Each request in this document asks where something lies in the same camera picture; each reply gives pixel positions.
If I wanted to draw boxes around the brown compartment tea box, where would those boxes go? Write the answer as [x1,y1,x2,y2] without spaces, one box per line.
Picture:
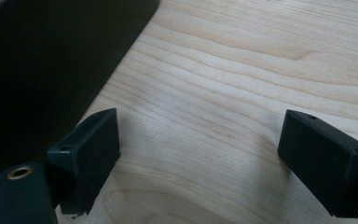
[0,0,161,202]

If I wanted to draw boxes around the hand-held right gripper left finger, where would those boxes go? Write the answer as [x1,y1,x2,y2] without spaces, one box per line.
[47,107,121,217]

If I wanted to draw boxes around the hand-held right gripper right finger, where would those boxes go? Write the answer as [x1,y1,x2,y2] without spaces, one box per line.
[277,108,358,218]

